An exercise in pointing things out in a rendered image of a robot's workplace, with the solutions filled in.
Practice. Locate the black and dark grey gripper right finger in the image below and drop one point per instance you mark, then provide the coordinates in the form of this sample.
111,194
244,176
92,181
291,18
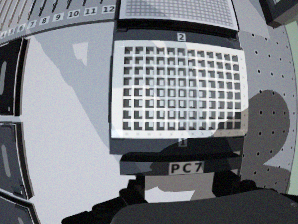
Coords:
227,183

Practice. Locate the white well plate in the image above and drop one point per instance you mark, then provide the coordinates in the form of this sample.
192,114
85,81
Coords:
210,17
134,115

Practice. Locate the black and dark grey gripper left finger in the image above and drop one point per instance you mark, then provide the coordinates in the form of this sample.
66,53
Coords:
103,213

